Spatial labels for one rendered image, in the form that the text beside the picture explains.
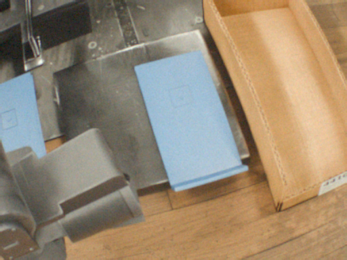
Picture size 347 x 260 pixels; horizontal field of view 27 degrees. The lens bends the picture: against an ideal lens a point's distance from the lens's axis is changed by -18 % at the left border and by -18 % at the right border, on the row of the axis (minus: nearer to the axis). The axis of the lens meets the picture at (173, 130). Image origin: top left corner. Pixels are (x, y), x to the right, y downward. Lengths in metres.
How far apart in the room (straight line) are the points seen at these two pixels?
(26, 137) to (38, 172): 0.26
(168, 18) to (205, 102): 0.13
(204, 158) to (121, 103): 0.10
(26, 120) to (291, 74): 0.30
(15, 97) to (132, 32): 0.20
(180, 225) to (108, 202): 0.30
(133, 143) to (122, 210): 0.30
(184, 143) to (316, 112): 0.15
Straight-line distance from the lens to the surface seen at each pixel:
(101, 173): 0.50
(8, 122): 0.78
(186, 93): 0.84
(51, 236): 0.53
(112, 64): 0.87
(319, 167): 0.84
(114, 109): 0.85
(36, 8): 0.87
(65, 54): 0.92
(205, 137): 0.82
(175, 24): 0.92
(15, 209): 0.45
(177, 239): 0.80
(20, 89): 0.80
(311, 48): 0.91
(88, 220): 0.52
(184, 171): 0.81
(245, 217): 0.81
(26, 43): 0.84
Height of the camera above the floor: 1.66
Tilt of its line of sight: 62 degrees down
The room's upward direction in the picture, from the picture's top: 4 degrees counter-clockwise
